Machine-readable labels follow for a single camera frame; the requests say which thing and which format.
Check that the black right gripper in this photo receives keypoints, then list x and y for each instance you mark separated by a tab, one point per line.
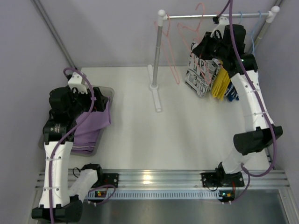
208	45

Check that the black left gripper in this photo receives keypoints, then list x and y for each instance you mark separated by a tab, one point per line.
94	98

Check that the purple trousers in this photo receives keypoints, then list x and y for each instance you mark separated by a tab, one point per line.
93	130

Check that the pink hanger of purple trousers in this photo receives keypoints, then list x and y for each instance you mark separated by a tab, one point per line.
195	30

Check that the pink hanger of black trousers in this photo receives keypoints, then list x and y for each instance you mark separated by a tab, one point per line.
171	51

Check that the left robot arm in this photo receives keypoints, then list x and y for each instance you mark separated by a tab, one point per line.
70	109

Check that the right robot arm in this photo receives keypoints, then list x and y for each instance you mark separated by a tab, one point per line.
260	131

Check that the black white print trousers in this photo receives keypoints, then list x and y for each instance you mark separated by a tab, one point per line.
201	74

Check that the yellow trousers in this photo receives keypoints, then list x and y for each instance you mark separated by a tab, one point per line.
220	84

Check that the empty light blue hanger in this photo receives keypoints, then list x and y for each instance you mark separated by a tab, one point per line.
253	33

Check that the blue white print trousers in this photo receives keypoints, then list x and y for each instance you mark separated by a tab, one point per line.
231	93

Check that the grey plastic bin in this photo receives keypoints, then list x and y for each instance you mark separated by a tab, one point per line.
102	121

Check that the white metal clothes rack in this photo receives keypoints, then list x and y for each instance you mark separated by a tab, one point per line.
269	16

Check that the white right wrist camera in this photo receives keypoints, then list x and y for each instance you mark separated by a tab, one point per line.
218	31

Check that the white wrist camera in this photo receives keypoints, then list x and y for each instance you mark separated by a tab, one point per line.
78	83
218	31

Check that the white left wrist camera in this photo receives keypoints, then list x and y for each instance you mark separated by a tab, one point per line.
78	83

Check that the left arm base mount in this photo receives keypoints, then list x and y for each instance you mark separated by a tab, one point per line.
107	179

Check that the aluminium mounting rail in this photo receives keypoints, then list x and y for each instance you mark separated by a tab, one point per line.
190	179

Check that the blue slotted cable duct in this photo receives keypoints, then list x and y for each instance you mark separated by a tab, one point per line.
164	194

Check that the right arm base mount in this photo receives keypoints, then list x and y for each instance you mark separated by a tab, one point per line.
213	180

